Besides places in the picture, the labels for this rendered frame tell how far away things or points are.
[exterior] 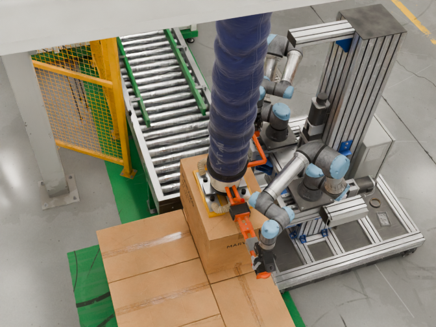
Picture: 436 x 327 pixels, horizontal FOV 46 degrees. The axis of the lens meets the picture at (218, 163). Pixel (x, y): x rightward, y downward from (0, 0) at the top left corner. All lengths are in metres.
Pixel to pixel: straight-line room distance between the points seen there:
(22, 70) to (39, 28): 3.03
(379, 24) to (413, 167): 2.44
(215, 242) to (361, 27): 1.34
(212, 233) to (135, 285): 0.70
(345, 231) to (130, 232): 1.63
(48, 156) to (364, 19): 2.46
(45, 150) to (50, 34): 3.56
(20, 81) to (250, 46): 1.82
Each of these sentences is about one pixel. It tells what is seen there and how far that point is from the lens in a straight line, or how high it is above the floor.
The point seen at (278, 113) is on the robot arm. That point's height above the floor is 1.27.
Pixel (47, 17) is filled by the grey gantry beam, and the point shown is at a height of 3.23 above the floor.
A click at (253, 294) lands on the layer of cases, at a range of 3.25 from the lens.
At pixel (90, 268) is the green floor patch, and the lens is 3.99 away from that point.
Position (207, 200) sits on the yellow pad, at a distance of 2.91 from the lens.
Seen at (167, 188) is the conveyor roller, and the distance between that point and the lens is 3.65.
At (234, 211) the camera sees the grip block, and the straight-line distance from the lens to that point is 2.73.
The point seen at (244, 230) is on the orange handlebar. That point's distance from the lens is 2.68.
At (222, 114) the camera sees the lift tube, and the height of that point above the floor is 1.78.
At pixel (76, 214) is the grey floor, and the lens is 4.27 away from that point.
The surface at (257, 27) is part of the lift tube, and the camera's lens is 2.08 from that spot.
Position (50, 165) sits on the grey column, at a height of 0.41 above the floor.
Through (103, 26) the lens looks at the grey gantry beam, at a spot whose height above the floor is 3.23.
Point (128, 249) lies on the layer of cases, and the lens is 3.40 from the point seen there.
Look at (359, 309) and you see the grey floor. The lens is 3.98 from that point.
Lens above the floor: 3.46
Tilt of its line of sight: 50 degrees down
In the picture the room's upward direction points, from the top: 5 degrees clockwise
